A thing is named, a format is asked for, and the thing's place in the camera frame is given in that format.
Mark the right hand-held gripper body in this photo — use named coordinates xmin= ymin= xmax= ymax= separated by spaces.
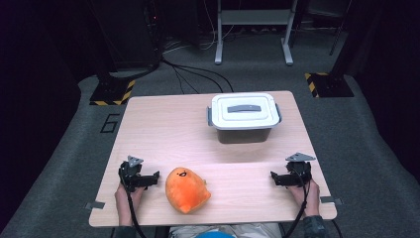
xmin=285 ymin=152 xmax=316 ymax=188

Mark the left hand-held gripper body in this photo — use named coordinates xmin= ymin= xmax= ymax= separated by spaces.
xmin=118 ymin=155 xmax=147 ymax=193

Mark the orange plush toy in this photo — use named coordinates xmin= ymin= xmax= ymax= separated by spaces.
xmin=164 ymin=167 xmax=212 ymax=215

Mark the clear grey storage box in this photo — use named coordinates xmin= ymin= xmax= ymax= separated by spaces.
xmin=206 ymin=103 xmax=282 ymax=145

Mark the white box lid grey handle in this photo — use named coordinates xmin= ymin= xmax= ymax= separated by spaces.
xmin=211 ymin=92 xmax=281 ymax=131

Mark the person's left hand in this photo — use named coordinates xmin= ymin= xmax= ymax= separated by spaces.
xmin=114 ymin=183 xmax=145 ymax=214

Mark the person's right hand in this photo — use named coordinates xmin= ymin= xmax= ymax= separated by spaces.
xmin=288 ymin=179 xmax=321 ymax=217

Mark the blue round object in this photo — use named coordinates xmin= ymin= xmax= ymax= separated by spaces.
xmin=194 ymin=230 xmax=236 ymax=238

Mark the black cabinet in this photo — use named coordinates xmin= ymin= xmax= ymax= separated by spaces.
xmin=92 ymin=0 xmax=162 ymax=70

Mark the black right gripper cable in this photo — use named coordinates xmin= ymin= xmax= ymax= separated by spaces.
xmin=282 ymin=170 xmax=314 ymax=238

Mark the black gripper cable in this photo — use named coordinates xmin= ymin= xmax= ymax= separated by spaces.
xmin=282 ymin=170 xmax=314 ymax=238
xmin=119 ymin=172 xmax=148 ymax=238

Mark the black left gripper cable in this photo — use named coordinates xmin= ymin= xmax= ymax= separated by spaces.
xmin=119 ymin=172 xmax=148 ymax=238

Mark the black hanging cable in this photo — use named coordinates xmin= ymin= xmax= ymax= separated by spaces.
xmin=331 ymin=218 xmax=344 ymax=238

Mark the black yellow striped base plate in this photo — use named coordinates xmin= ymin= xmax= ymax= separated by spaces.
xmin=89 ymin=78 xmax=137 ymax=107
xmin=304 ymin=72 xmax=355 ymax=98

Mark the black floor cables bundle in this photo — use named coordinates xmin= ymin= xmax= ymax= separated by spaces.
xmin=161 ymin=58 xmax=235 ymax=94

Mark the white metal stand frame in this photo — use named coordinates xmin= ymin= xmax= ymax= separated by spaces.
xmin=214 ymin=0 xmax=298 ymax=66

